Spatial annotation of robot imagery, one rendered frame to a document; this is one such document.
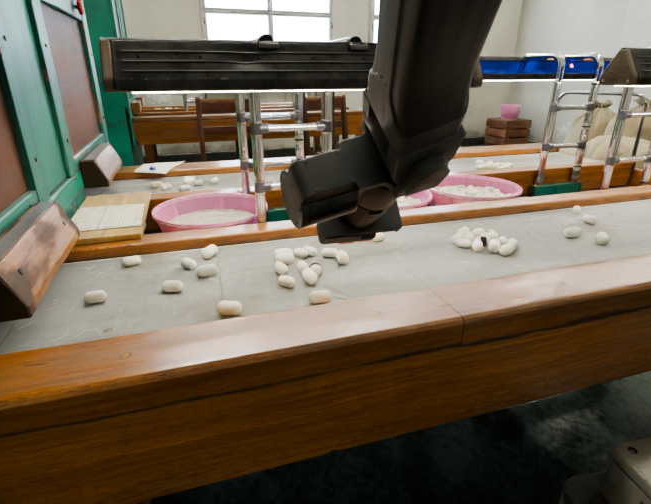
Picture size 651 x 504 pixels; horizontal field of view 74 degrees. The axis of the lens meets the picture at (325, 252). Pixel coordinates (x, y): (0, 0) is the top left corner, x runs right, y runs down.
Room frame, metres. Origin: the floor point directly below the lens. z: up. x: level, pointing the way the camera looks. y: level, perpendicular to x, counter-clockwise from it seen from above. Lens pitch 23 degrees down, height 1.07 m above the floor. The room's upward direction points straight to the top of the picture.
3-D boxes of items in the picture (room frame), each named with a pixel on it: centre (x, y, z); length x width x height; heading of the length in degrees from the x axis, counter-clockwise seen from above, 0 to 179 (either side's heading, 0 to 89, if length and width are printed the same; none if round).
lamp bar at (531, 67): (1.60, -0.73, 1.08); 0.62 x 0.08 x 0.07; 107
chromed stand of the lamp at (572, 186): (1.53, -0.76, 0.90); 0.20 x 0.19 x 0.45; 107
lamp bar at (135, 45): (0.78, 0.02, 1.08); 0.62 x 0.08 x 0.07; 107
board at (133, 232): (0.93, 0.48, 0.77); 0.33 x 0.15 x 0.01; 17
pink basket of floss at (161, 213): (0.99, 0.27, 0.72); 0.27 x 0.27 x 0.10
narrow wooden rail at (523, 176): (1.33, -0.26, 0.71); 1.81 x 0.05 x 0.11; 107
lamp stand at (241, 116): (1.23, 0.16, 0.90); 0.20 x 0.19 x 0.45; 107
